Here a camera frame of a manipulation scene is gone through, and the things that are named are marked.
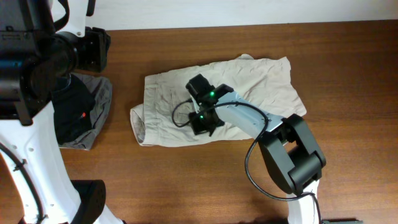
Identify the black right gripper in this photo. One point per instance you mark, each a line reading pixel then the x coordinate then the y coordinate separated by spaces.
pixel 198 129

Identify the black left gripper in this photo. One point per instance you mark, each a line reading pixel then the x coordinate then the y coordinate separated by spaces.
pixel 97 48

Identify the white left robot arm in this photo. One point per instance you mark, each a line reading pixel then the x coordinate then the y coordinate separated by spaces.
pixel 41 41

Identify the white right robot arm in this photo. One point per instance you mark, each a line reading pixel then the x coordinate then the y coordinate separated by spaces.
pixel 292 156

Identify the grey folded garment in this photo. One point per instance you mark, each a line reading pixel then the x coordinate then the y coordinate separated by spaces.
pixel 102 90

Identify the black folded garment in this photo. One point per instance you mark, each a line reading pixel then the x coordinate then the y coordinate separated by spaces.
pixel 72 103

